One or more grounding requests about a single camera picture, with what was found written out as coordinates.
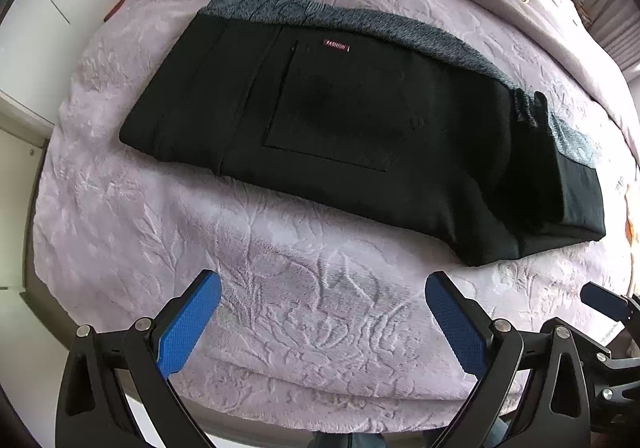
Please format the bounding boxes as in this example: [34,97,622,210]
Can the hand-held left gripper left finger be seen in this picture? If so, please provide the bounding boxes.
[55,269,223,448]

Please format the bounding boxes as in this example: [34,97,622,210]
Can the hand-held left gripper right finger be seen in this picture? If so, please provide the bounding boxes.
[424,270,594,448]

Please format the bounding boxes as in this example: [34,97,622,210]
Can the blue leaf-print cloth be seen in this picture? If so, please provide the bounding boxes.
[202,0,599,170]

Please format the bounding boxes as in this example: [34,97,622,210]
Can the white wardrobe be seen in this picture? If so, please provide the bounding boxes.
[0,0,132,129]

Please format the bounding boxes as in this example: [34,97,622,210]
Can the person's jeans leg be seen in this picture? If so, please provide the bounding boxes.
[309,430,388,448]

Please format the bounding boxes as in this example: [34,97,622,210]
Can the lilac embossed blanket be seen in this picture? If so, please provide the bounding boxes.
[32,0,640,418]

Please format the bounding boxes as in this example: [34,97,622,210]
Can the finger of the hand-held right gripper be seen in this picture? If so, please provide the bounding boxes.
[580,335,640,435]
[581,281,640,325]

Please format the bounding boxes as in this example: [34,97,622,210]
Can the pink curtain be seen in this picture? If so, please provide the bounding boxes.
[584,0,640,76]

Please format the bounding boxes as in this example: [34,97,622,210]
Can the black pants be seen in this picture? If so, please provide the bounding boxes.
[118,14,607,269]

